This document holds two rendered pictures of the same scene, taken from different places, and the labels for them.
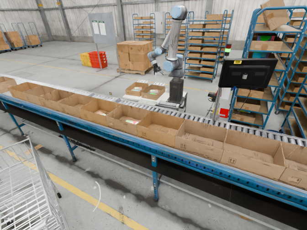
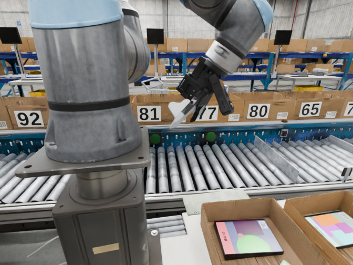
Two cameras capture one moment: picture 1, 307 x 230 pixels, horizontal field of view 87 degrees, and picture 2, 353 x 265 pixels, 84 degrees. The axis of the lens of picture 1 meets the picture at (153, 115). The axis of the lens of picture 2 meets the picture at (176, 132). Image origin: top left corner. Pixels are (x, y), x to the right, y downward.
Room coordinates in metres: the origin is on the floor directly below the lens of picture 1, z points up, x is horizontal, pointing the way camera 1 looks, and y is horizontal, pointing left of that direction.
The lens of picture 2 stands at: (2.75, -0.45, 1.36)
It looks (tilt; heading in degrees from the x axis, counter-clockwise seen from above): 22 degrees down; 146
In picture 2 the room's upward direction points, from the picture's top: straight up
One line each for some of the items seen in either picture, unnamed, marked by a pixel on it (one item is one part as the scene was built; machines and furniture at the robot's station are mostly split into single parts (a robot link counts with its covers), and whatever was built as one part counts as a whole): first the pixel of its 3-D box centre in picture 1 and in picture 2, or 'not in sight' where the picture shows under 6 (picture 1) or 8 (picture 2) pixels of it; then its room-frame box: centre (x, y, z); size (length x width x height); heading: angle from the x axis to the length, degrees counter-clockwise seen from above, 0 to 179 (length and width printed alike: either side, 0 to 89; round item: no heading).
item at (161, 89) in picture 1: (153, 91); (261, 257); (2.56, -0.02, 0.80); 0.38 x 0.28 x 0.10; 153
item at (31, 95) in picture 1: (42, 95); (348, 103); (2.22, 1.65, 0.96); 0.39 x 0.29 x 0.17; 61
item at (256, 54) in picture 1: (260, 55); not in sight; (2.24, -1.48, 1.41); 0.19 x 0.03 x 0.14; 61
